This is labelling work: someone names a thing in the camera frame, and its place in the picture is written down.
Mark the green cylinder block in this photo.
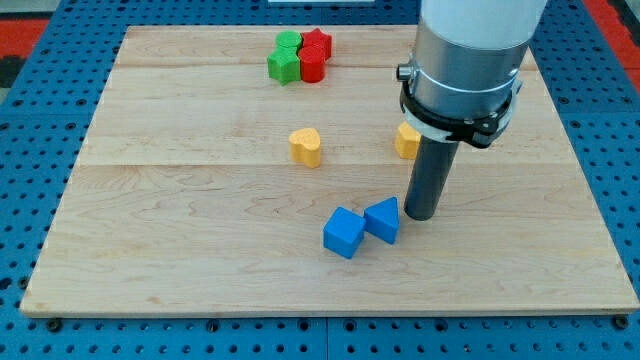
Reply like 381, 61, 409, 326
275, 30, 303, 52

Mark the wooden board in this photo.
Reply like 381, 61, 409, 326
20, 25, 639, 318

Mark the red cylinder block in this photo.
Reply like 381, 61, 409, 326
298, 46, 325, 83

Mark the yellow heart block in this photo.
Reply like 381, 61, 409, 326
288, 128, 321, 168

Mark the green star block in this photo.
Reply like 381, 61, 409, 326
267, 47, 301, 86

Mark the blue triangle block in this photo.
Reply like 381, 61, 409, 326
364, 197, 400, 245

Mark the blue cube block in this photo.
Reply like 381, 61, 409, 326
323, 207, 366, 259

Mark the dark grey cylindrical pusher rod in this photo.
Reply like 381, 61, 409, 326
404, 136, 459, 221

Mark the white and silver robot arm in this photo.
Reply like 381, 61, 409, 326
396, 0, 547, 148

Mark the yellow block behind rod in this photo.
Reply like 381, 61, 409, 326
394, 122, 422, 160

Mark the red star block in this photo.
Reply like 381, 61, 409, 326
301, 28, 333, 60

